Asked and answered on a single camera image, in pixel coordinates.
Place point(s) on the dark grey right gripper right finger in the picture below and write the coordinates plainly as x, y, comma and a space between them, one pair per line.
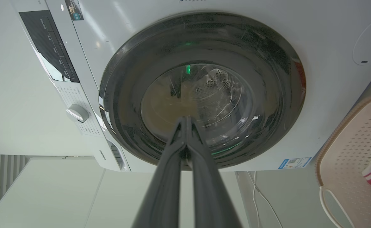
210, 186

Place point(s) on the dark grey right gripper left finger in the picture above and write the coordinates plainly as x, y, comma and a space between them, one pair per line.
163, 186

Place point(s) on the pink plastic laundry basket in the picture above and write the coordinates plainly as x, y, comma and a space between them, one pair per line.
346, 164

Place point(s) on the blue energy label sticker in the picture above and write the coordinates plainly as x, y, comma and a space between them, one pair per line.
294, 162

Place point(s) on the silver washing machine dial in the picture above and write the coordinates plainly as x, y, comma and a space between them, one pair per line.
77, 113

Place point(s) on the dark round washing machine door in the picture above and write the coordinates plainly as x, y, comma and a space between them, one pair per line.
261, 79

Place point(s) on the white front-load washing machine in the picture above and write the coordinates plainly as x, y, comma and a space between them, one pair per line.
315, 63

